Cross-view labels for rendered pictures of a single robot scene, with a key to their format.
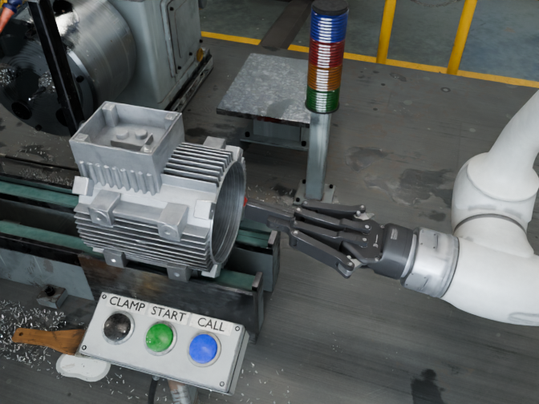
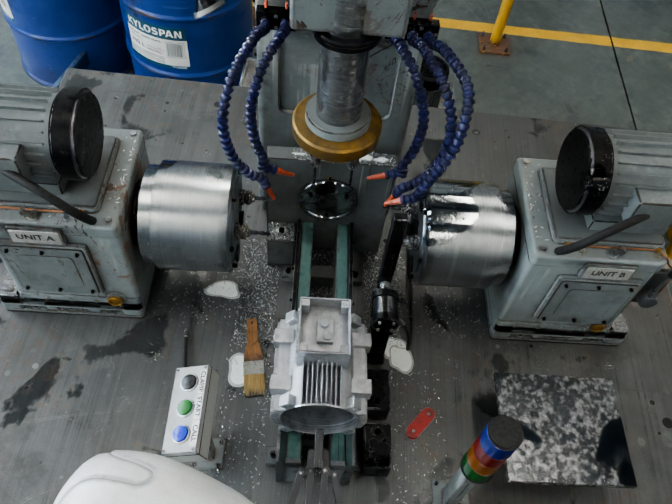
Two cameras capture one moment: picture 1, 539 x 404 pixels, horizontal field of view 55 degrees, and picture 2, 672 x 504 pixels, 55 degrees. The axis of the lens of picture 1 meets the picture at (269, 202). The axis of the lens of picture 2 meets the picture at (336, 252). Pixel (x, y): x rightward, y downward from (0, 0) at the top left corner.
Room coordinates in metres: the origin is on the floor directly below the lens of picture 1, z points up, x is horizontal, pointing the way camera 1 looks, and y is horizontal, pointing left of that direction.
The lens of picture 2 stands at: (0.38, -0.37, 2.23)
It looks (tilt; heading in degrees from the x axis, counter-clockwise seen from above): 55 degrees down; 70
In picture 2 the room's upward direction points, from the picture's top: 8 degrees clockwise
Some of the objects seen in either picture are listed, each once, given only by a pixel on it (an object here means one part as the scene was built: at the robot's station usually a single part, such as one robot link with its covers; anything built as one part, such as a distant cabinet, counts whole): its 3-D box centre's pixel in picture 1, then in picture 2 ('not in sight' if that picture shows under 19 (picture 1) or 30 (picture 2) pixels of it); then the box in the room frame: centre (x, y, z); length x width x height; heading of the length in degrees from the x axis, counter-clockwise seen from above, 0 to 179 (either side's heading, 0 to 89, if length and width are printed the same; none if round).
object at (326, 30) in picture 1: (328, 22); (500, 438); (0.81, -0.10, 1.19); 0.06 x 0.06 x 0.04
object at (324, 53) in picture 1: (326, 47); (493, 447); (0.81, -0.10, 1.14); 0.06 x 0.06 x 0.04
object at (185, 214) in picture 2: not in sight; (173, 214); (0.33, 0.60, 1.04); 0.37 x 0.25 x 0.25; 165
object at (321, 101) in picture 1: (322, 94); (480, 463); (0.81, -0.10, 1.05); 0.06 x 0.06 x 0.04
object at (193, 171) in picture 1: (167, 200); (320, 372); (0.57, 0.16, 1.02); 0.20 x 0.19 x 0.19; 75
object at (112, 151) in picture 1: (131, 147); (323, 333); (0.58, 0.19, 1.11); 0.12 x 0.11 x 0.07; 75
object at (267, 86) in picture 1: (282, 107); (553, 436); (1.07, -0.03, 0.86); 0.27 x 0.24 x 0.12; 165
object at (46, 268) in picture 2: not in sight; (72, 221); (0.09, 0.66, 0.99); 0.35 x 0.31 x 0.37; 165
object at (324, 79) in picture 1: (324, 71); (486, 455); (0.81, -0.10, 1.10); 0.06 x 0.06 x 0.04
